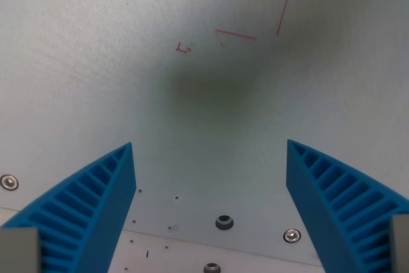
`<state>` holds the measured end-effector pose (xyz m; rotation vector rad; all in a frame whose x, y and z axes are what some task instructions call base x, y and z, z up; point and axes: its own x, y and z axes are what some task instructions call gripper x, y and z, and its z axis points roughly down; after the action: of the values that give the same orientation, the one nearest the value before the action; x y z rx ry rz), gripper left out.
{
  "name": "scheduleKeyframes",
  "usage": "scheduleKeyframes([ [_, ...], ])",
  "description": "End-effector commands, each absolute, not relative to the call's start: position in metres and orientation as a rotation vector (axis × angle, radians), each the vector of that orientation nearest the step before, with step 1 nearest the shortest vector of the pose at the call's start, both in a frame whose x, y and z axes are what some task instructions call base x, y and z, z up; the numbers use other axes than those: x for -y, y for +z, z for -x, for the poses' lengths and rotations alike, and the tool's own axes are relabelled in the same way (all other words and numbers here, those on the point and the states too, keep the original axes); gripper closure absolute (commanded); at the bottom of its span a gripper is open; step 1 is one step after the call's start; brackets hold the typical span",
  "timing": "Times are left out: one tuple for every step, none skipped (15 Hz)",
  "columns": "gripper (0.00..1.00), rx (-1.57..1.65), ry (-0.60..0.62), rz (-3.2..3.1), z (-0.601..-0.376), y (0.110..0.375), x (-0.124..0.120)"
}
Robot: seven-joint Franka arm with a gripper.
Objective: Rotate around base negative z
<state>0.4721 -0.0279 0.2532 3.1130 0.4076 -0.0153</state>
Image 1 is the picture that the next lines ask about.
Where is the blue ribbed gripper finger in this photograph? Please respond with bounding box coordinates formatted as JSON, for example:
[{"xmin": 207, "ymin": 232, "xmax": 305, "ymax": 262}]
[
  {"xmin": 0, "ymin": 141, "xmax": 137, "ymax": 273},
  {"xmin": 286, "ymin": 139, "xmax": 409, "ymax": 273}
]

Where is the silver washer head screw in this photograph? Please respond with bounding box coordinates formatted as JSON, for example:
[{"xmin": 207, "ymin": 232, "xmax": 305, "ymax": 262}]
[
  {"xmin": 282, "ymin": 228, "xmax": 302, "ymax": 244},
  {"xmin": 0, "ymin": 174, "xmax": 19, "ymax": 191}
]

